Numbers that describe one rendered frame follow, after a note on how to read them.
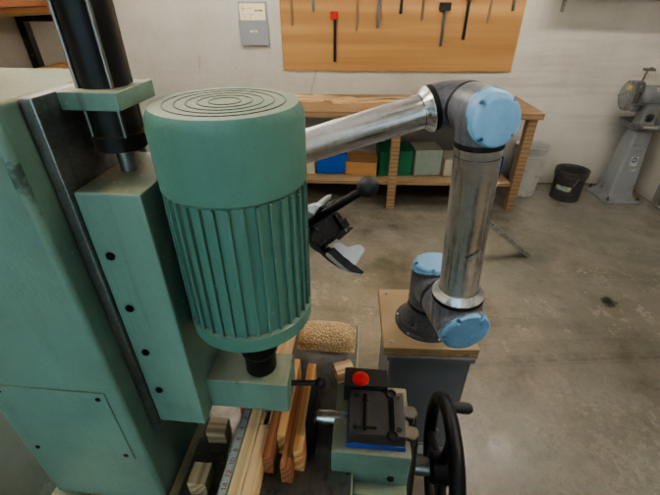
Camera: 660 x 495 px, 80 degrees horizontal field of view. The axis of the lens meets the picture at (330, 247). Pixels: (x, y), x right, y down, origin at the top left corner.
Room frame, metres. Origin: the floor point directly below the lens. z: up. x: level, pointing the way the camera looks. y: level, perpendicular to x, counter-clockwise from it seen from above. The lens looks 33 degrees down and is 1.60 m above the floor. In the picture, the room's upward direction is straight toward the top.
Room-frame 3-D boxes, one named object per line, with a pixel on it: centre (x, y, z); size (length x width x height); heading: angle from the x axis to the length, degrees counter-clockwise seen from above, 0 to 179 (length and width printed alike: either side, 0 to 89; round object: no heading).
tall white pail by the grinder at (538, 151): (3.52, -1.85, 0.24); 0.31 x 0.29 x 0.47; 87
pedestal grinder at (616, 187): (3.42, -2.69, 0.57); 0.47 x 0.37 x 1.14; 87
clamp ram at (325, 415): (0.44, 0.00, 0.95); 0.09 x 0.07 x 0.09; 175
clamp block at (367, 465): (0.43, -0.07, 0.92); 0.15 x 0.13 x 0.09; 175
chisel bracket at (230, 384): (0.46, 0.14, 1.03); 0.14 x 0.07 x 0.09; 85
